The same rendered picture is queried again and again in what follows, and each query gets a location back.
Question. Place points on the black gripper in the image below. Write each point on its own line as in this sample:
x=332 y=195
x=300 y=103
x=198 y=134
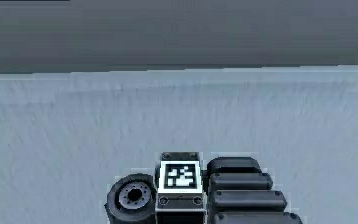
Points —
x=132 y=196

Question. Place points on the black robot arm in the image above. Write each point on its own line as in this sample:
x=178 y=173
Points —
x=240 y=196

